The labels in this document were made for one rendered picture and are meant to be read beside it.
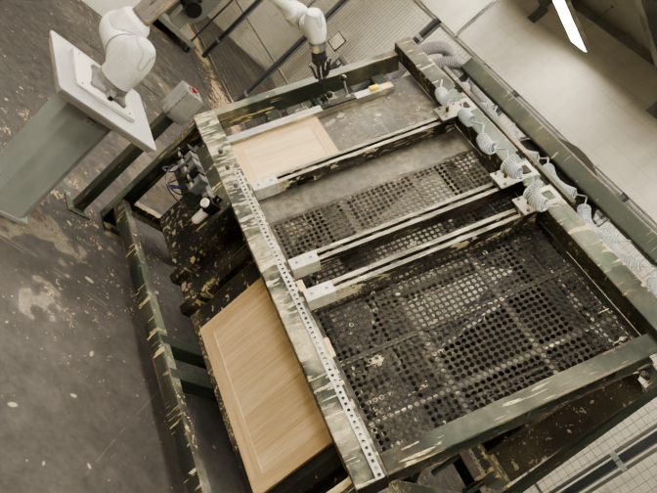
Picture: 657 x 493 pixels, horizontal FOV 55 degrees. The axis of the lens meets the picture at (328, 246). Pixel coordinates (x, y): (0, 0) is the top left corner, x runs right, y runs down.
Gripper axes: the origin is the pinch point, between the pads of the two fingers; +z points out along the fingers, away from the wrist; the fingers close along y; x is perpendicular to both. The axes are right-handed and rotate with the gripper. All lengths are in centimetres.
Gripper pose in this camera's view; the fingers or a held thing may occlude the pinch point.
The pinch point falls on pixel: (322, 82)
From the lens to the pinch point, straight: 345.1
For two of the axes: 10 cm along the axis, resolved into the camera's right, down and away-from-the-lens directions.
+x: 3.8, 6.9, -6.2
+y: -9.2, 3.5, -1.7
